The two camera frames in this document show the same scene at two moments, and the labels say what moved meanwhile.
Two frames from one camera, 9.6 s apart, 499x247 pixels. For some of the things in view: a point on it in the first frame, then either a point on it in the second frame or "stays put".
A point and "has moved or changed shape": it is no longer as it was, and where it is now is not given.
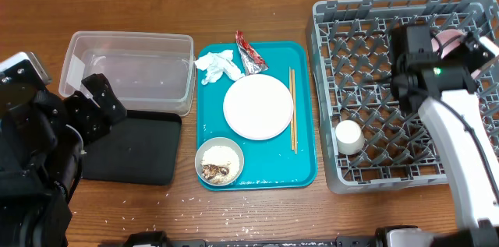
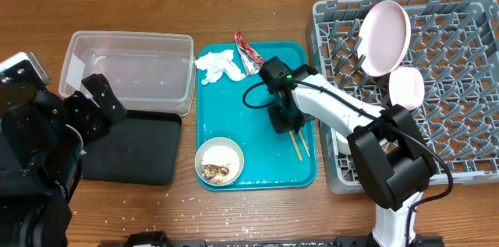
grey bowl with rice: x=219 y=161 stays put
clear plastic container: x=150 y=72 stays put
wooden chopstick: x=291 y=87 has moved or changed shape
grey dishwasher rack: x=371 y=142 stays put
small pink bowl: x=444 y=40 has moved or changed shape
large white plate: x=258 y=107 -> x=384 y=38
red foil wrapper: x=252 y=61 stays put
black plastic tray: x=141 y=148 stays put
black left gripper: x=97 y=123 stays put
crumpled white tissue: x=215 y=64 stays put
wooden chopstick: x=295 y=111 has moved or changed shape
